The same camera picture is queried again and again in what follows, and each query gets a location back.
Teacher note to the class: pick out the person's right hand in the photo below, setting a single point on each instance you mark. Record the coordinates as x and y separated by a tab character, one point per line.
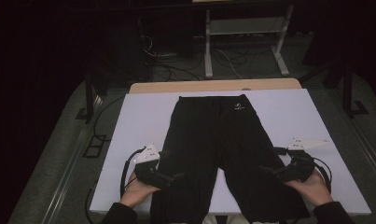
314	189

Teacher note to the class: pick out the black pants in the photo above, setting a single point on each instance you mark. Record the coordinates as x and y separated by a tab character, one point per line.
213	130

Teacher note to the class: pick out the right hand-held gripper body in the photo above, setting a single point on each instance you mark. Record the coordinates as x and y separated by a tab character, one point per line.
299	169

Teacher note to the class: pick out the person's left hand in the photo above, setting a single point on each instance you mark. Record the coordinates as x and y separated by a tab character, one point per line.
136	191

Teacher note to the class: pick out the metal floor rail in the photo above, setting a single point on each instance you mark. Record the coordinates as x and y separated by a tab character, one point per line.
359	137
70	161

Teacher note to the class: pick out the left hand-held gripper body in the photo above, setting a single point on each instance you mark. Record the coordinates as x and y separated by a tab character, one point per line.
148	172

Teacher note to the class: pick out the white metal stand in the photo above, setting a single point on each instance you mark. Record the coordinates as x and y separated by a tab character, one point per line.
247	26

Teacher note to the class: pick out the black metal stand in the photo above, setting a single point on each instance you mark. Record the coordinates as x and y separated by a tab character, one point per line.
347	90
89	96

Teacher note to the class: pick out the black floor bracket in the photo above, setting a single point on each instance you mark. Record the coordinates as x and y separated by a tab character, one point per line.
95	146

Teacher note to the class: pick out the wooden table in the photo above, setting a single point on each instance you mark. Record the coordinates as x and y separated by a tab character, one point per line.
207	85

